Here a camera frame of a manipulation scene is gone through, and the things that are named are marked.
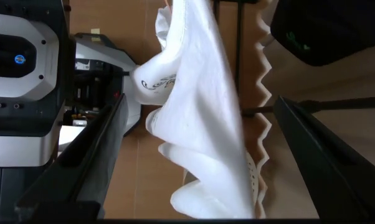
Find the white garment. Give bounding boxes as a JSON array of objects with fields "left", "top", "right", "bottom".
[{"left": 130, "top": 0, "right": 260, "bottom": 220}]

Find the black clothes rack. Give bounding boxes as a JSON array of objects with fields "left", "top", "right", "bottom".
[{"left": 212, "top": 0, "right": 375, "bottom": 118}]

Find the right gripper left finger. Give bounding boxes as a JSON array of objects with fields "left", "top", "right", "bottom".
[{"left": 14, "top": 94, "right": 129, "bottom": 220}]

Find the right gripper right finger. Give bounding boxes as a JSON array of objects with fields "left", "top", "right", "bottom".
[{"left": 273, "top": 95, "right": 375, "bottom": 218}]

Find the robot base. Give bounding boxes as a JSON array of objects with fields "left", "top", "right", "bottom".
[{"left": 0, "top": 0, "right": 141, "bottom": 220}]

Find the black garment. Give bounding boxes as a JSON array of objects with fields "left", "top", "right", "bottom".
[{"left": 270, "top": 0, "right": 375, "bottom": 67}]

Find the white laundry basket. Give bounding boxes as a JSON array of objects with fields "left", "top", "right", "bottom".
[{"left": 245, "top": 152, "right": 268, "bottom": 218}]

